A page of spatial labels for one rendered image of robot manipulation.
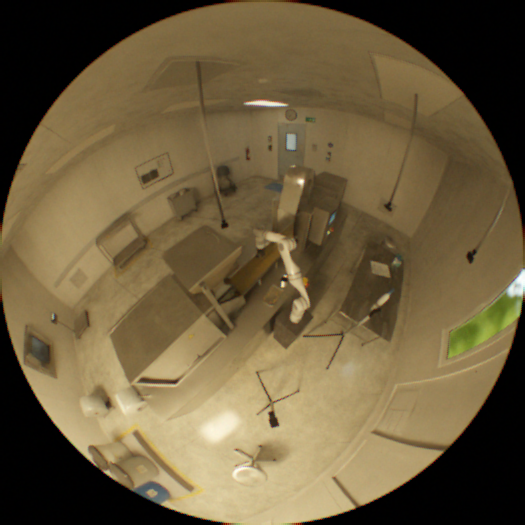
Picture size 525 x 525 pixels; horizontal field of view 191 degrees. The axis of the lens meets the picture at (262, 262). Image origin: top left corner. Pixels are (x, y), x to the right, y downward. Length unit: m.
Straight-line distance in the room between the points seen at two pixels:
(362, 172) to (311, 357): 4.41
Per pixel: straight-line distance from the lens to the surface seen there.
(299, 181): 1.41
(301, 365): 2.13
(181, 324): 0.90
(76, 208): 4.49
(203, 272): 0.77
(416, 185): 4.83
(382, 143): 4.66
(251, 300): 1.44
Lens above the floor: 2.09
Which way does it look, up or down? 50 degrees down
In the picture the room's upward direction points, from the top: 3 degrees counter-clockwise
